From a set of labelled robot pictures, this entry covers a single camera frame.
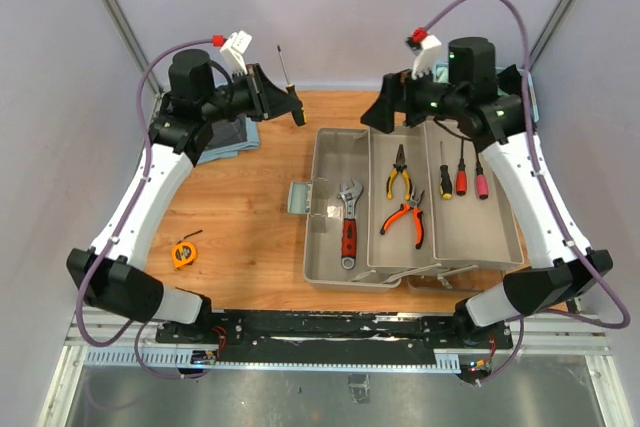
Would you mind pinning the pink handled screwdriver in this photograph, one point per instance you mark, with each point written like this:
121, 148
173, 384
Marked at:
481, 183

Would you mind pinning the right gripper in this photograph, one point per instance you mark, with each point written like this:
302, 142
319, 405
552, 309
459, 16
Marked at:
397, 94

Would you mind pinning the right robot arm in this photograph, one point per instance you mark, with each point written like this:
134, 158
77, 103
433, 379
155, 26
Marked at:
493, 109

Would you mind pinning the blue plastic basket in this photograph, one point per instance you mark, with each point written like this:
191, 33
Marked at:
441, 71

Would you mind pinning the black cloth in basket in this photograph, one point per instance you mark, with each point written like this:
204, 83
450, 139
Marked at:
510, 81

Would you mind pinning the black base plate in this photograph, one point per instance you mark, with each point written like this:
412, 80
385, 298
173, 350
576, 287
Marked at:
272, 338

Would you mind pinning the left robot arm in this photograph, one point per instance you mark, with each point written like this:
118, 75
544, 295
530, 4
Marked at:
110, 274

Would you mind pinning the long yellow black screwdriver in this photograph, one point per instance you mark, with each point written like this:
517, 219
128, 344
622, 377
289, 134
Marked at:
298, 113

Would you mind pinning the red handled screwdriver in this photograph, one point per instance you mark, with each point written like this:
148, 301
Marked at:
461, 185

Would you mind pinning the short yellow black screwdriver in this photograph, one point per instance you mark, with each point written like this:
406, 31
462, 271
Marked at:
446, 187

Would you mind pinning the aluminium frame rail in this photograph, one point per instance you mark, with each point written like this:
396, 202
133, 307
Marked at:
560, 335

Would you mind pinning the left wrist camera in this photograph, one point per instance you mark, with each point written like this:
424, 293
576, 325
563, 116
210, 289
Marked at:
232, 49

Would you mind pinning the light blue folded cloth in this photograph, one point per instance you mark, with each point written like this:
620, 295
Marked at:
252, 143

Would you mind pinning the orange tape measure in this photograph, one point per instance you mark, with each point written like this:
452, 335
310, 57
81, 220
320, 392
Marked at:
184, 252

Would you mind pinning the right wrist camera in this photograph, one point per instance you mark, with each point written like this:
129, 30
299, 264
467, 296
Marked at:
426, 48

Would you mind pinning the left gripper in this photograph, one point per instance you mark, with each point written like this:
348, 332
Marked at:
267, 100

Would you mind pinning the red handled adjustable wrench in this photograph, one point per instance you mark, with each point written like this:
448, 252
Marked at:
349, 193

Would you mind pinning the dark grey checked cloth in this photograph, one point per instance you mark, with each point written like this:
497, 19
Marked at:
229, 134

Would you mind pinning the grey plastic tool box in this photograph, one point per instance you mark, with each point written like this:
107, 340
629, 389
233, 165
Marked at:
407, 233

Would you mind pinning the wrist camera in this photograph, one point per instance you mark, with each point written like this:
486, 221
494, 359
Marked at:
232, 49
426, 48

